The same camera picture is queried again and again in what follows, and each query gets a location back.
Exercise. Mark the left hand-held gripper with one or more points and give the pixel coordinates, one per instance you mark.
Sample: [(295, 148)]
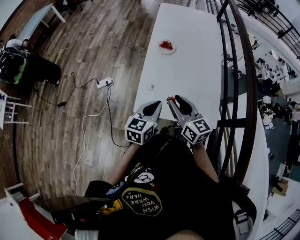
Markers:
[(138, 131)]

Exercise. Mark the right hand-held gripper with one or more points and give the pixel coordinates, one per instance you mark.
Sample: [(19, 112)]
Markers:
[(197, 131)]

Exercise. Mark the small dark red object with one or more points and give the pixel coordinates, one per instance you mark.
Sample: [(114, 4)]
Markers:
[(171, 99)]

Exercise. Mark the white plate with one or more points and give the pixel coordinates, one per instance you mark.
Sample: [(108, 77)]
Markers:
[(167, 52)]

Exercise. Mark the pile of strawberries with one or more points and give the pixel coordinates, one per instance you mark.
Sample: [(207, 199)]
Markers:
[(166, 45)]

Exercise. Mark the person's right forearm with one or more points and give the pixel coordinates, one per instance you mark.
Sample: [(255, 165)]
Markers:
[(205, 161)]

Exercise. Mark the person's left forearm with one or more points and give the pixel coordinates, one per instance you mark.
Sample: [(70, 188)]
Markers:
[(124, 164)]

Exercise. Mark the small round grey object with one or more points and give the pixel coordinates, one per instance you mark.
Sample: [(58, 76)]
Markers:
[(152, 87)]

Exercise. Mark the white power strip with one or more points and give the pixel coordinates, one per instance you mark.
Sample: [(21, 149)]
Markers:
[(104, 83)]

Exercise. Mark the dark curved stair railing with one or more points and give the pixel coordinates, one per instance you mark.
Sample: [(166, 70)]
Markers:
[(252, 93)]

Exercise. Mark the person's black printed shirt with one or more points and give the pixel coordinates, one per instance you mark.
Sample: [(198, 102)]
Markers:
[(182, 187)]

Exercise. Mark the black power adapter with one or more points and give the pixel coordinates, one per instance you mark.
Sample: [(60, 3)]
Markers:
[(61, 104)]

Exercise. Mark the black bag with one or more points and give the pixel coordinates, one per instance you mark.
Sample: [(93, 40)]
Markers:
[(44, 70)]

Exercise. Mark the dark flat board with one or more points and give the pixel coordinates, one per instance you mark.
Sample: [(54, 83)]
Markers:
[(75, 204)]

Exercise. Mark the cardboard box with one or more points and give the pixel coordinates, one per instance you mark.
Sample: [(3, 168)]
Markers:
[(280, 187)]

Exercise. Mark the black balcony railing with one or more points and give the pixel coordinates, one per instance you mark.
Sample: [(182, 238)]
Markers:
[(284, 32)]

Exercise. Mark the black office chair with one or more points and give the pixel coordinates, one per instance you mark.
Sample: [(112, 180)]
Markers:
[(70, 2)]

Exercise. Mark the white bench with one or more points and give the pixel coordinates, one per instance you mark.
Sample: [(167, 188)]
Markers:
[(35, 22)]

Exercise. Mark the black and green backpack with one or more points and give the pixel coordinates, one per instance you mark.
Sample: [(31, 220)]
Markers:
[(11, 68)]

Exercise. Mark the black low metal railing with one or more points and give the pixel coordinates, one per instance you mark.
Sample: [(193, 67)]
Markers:
[(281, 228)]

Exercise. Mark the white rounded device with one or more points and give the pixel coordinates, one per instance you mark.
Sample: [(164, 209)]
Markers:
[(14, 43)]

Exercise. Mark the white cabinet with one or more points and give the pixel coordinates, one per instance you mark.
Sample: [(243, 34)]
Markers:
[(11, 222)]

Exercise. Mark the white stool frame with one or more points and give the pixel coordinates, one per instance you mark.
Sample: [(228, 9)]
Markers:
[(2, 105)]

